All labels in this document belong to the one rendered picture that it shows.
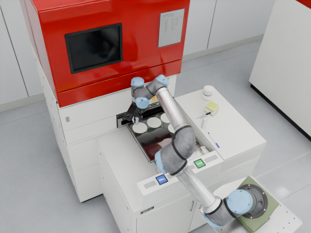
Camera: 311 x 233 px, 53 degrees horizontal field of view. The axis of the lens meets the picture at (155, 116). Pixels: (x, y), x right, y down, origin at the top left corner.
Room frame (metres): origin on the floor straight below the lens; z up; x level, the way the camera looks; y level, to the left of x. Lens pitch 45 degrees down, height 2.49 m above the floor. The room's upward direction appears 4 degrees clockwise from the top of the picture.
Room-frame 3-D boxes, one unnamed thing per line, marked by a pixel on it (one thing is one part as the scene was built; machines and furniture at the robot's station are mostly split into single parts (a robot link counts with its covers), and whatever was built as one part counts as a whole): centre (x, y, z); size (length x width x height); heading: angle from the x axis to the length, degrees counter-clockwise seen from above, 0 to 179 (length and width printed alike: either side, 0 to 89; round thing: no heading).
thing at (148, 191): (1.07, -0.18, 0.89); 0.55 x 0.09 x 0.14; 121
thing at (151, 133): (1.42, -0.05, 0.90); 0.34 x 0.34 x 0.01; 31
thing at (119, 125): (1.59, 0.07, 0.89); 0.44 x 0.02 x 0.10; 121
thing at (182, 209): (1.37, -0.17, 0.41); 0.97 x 0.64 x 0.82; 121
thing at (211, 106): (1.59, -0.39, 1.00); 0.07 x 0.07 x 0.07; 50
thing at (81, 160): (1.81, 0.40, 0.41); 0.82 x 0.71 x 0.82; 121
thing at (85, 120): (1.51, 0.23, 1.02); 0.82 x 0.03 x 0.40; 121
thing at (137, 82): (1.41, 0.12, 1.29); 0.09 x 0.08 x 0.11; 17
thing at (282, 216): (0.91, -0.58, 0.75); 0.45 x 0.44 x 0.13; 40
